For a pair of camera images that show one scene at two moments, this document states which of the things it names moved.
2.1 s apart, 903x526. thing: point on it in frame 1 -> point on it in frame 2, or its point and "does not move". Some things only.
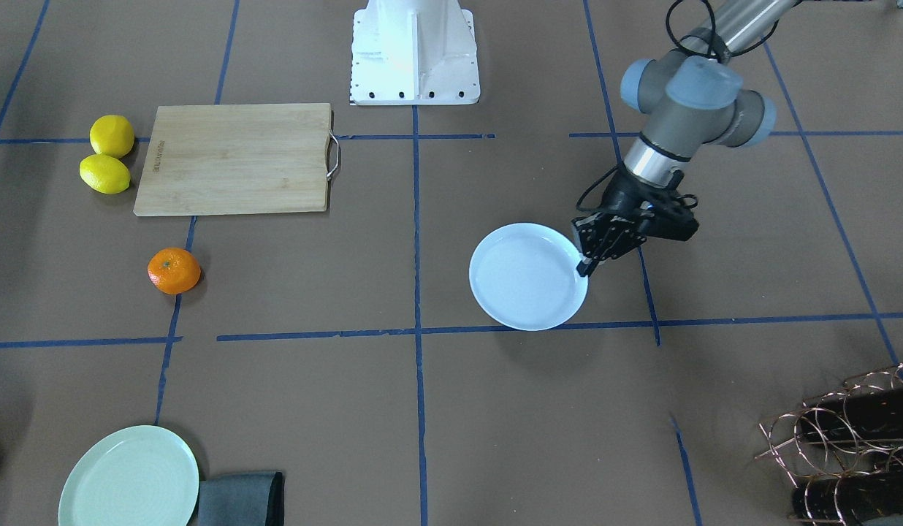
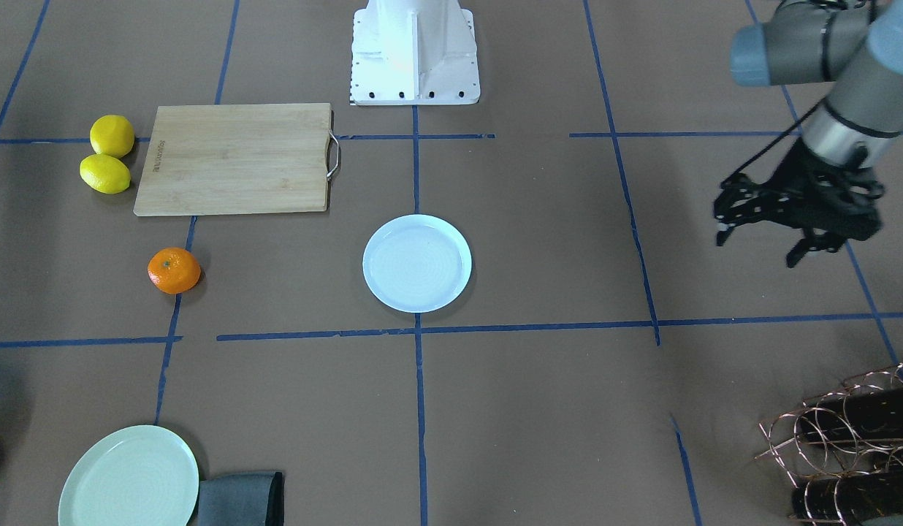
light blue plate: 524,276 -> 417,263
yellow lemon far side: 112,135 does not move
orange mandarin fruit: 173,270 does not move
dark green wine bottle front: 850,498 does not move
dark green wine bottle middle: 886,413 does not move
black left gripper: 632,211 -> 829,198
